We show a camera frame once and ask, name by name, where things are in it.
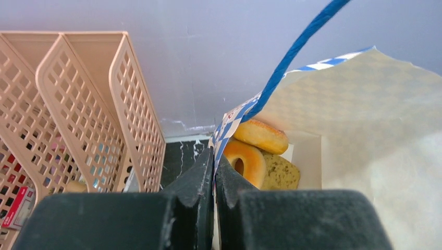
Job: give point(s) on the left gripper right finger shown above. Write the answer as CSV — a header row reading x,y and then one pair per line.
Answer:
x,y
300,219

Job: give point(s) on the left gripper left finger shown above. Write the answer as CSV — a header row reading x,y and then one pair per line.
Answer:
x,y
178,217

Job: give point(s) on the orange fake donut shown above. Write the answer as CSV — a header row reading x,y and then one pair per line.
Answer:
x,y
247,160

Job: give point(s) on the blue checkered paper bag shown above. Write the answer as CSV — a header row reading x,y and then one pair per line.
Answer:
x,y
361,121

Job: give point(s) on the fake herb bread slice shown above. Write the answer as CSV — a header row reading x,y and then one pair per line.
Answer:
x,y
280,173

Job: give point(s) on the fake round bun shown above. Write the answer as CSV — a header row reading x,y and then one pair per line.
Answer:
x,y
262,136

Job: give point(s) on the peach plastic file organizer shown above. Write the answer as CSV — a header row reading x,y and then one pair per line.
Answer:
x,y
76,116

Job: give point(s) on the red small box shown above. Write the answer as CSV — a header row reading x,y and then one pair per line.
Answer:
x,y
20,209

